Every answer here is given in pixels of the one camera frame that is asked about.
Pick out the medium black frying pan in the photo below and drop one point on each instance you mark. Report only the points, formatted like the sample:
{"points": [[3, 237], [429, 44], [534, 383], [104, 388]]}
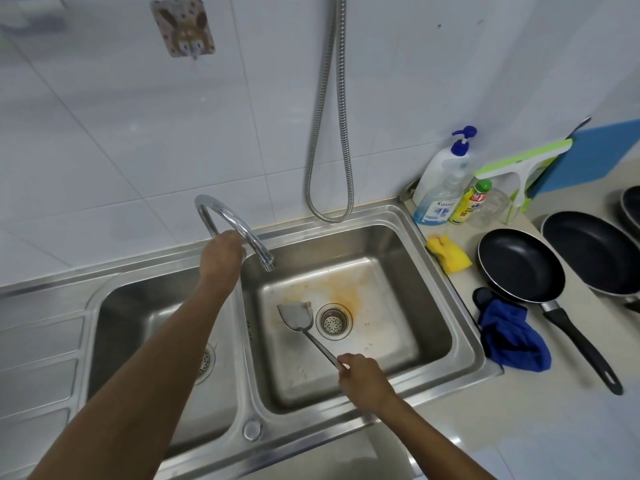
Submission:
{"points": [[587, 252]]}

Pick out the white wall shelf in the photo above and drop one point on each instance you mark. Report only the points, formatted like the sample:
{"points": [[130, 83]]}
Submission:
{"points": [[30, 14]]}

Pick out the clear pump soap bottle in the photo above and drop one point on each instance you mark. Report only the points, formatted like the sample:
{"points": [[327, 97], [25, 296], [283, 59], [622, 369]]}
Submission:
{"points": [[440, 187]]}

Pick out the yellow sponge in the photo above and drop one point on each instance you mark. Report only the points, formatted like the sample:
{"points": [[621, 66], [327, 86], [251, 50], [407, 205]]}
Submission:
{"points": [[450, 252]]}

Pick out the person's left hand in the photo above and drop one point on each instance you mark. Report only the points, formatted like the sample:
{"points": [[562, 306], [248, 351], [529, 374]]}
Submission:
{"points": [[220, 262]]}

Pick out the person's left forearm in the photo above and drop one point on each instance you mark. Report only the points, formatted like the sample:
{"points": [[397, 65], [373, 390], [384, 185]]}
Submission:
{"points": [[130, 389]]}

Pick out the metal sink strainer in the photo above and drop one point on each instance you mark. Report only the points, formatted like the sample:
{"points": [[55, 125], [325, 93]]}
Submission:
{"points": [[205, 362], [334, 320]]}

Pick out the green knife block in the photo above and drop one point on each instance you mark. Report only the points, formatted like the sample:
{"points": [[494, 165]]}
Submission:
{"points": [[542, 174]]}

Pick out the person's right hand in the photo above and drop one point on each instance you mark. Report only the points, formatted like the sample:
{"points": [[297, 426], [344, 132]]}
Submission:
{"points": [[365, 384]]}

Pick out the blue microfibre cloth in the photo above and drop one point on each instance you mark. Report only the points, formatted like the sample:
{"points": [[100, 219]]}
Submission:
{"points": [[512, 339]]}

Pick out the small yellow bottle green cap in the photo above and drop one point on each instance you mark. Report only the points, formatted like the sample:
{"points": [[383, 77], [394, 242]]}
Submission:
{"points": [[467, 204]]}

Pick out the clear glass cup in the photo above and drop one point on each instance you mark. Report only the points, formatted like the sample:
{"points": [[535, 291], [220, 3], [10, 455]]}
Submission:
{"points": [[490, 207]]}

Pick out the green white squeegee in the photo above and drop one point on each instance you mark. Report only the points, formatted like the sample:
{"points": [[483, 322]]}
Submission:
{"points": [[525, 162]]}

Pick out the large black frying pan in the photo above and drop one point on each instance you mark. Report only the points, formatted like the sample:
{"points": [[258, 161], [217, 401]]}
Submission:
{"points": [[631, 209]]}

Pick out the small black frying pan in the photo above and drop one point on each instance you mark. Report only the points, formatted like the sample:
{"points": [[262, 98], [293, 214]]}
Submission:
{"points": [[522, 264]]}

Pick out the stainless steel double sink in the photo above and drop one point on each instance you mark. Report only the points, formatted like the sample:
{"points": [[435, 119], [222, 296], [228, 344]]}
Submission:
{"points": [[390, 274]]}

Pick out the blue cutting board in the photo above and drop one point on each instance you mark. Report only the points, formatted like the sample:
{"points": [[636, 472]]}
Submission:
{"points": [[585, 157]]}

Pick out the chrome faucet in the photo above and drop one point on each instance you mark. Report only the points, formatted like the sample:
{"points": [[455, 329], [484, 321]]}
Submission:
{"points": [[240, 222]]}

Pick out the brown adhesive wall hook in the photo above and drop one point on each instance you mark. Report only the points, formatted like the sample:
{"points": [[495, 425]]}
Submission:
{"points": [[182, 27]]}

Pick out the person's right forearm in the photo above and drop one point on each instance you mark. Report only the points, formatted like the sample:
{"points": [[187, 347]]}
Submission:
{"points": [[435, 444]]}

